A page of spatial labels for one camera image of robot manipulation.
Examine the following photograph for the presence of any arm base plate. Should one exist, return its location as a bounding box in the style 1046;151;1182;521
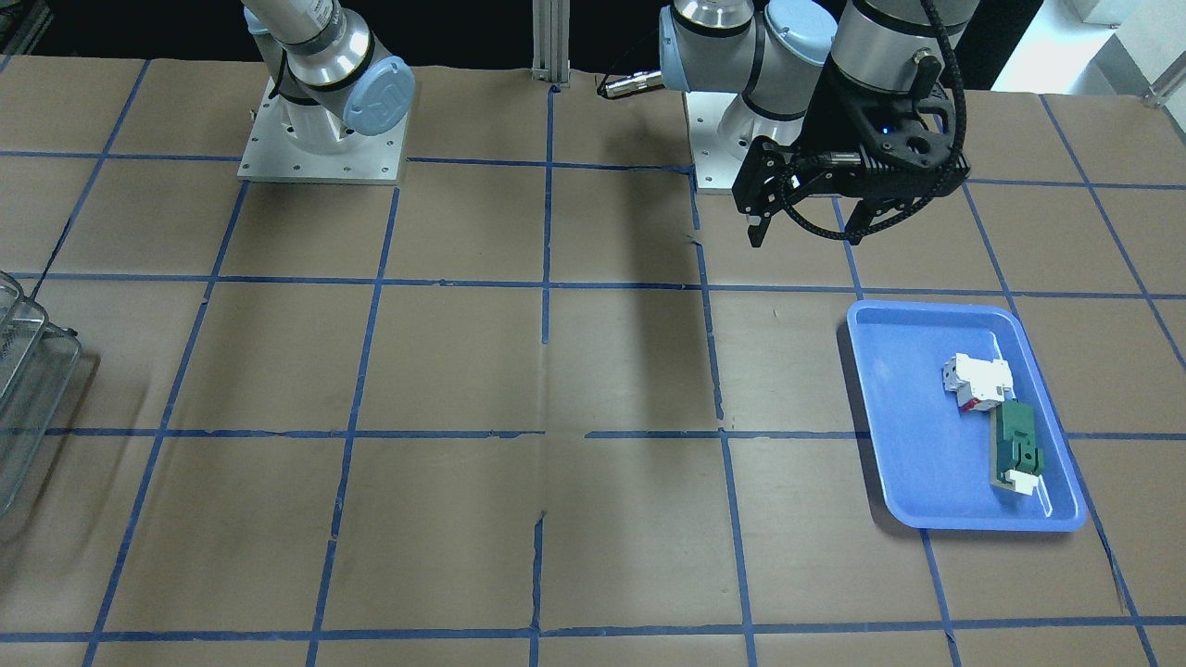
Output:
686;93;766;195
237;80;412;186

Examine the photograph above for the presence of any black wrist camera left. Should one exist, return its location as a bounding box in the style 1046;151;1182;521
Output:
796;62;971;201

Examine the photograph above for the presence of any aluminium frame post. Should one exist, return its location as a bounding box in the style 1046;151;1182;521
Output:
531;0;572;87

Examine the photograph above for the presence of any green limit switch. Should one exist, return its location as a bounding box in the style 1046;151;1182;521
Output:
990;398;1045;497

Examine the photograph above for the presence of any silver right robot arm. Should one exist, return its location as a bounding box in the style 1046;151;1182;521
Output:
243;1;416;155

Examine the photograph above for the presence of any wire mesh shelf basket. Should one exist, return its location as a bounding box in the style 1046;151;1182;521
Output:
1;273;82;516

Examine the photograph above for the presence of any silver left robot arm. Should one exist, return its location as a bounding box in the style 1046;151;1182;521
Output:
658;1;978;248

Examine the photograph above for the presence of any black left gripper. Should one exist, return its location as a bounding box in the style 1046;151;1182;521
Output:
732;135;914;248

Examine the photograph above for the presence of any blue plastic tray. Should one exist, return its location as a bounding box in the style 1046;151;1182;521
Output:
847;299;1086;533

